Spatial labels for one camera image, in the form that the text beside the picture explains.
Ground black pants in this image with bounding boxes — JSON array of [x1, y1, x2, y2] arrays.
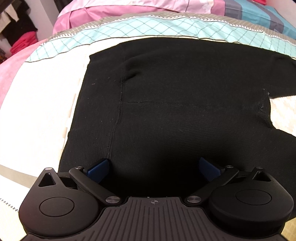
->
[[59, 38, 295, 196]]

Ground patterned cream teal bedspread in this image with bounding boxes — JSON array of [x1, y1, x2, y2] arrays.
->
[[1, 11, 295, 240]]

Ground red clothes pile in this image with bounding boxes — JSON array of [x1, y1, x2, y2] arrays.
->
[[10, 31, 38, 55]]

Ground blue grey striped pillow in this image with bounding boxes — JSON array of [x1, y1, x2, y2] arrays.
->
[[225, 0, 296, 40]]

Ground pink pillow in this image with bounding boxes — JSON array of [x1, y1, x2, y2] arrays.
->
[[1, 1, 225, 101]]

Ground red folded cloth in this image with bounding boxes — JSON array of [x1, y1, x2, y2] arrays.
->
[[252, 0, 267, 6]]

